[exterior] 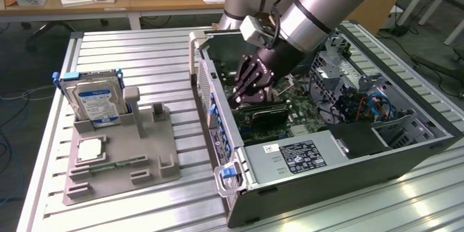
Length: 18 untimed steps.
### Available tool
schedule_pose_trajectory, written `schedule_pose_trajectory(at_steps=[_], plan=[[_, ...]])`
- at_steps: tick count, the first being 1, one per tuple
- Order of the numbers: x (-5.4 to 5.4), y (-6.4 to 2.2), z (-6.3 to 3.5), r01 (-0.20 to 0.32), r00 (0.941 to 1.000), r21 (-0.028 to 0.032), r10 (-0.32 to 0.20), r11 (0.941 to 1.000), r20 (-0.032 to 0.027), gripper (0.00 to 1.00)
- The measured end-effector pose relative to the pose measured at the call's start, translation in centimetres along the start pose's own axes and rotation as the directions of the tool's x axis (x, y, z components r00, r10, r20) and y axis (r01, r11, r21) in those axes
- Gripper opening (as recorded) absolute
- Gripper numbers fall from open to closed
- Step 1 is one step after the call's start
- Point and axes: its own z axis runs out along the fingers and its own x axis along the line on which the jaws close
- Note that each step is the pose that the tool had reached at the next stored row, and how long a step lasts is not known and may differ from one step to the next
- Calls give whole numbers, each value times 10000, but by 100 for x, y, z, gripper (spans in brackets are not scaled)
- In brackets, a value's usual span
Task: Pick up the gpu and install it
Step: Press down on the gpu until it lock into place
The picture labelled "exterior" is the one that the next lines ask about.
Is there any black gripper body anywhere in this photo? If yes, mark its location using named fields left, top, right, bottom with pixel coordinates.
left=253, top=39, right=308, bottom=83

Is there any installed labelled RAM stick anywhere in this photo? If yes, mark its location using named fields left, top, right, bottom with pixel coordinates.
left=237, top=101, right=290, bottom=113

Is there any metal socket cover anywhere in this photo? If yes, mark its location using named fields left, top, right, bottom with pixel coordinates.
left=277, top=76, right=297, bottom=97

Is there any green motherboard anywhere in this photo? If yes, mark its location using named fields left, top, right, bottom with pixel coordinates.
left=222, top=60, right=334, bottom=146

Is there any silver chipset heatsink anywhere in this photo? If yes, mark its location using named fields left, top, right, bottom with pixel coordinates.
left=289, top=125, right=313, bottom=136

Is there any grey power supply unit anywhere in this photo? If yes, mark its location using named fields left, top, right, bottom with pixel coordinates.
left=245, top=130, right=352, bottom=184

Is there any wooden cabinet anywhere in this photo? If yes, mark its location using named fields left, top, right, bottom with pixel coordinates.
left=340, top=0, right=417, bottom=35

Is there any black power adapter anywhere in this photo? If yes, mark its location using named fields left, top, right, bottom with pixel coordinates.
left=389, top=24, right=409, bottom=37

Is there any wooden desk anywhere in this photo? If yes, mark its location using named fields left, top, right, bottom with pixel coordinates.
left=0, top=0, right=326, bottom=30

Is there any open grey PC case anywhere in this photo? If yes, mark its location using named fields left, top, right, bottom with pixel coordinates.
left=188, top=20, right=464, bottom=229

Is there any grey parts rack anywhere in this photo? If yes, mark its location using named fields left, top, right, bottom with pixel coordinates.
left=61, top=86, right=181, bottom=207

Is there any grey metal disk bay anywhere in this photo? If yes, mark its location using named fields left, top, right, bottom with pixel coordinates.
left=372, top=114, right=436, bottom=150

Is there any black stand foot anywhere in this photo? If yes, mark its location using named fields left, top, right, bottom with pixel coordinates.
left=409, top=54, right=464, bottom=80

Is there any hard disk with blue caddy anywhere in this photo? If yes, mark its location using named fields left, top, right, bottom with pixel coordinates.
left=52, top=68, right=126, bottom=129

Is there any green RAM stick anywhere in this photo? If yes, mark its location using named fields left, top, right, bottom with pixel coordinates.
left=88, top=160, right=133, bottom=174

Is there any silver CPU chip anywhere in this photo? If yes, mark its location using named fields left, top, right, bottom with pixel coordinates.
left=77, top=139, right=104, bottom=161

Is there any black chair base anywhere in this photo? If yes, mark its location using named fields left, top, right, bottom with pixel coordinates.
left=24, top=19, right=109, bottom=51

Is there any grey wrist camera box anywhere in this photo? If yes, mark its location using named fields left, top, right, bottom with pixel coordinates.
left=238, top=15, right=278, bottom=49

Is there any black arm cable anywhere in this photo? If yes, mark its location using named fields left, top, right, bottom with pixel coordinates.
left=258, top=0, right=286, bottom=49

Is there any red wire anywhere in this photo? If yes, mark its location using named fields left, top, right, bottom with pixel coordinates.
left=353, top=95, right=366, bottom=120

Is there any blue wire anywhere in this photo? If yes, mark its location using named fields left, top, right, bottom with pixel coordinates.
left=368, top=90, right=398, bottom=121

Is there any white floor cable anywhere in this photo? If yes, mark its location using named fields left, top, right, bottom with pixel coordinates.
left=0, top=85, right=54, bottom=101

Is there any blue floor cable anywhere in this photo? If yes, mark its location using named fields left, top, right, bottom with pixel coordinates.
left=0, top=98, right=29, bottom=205

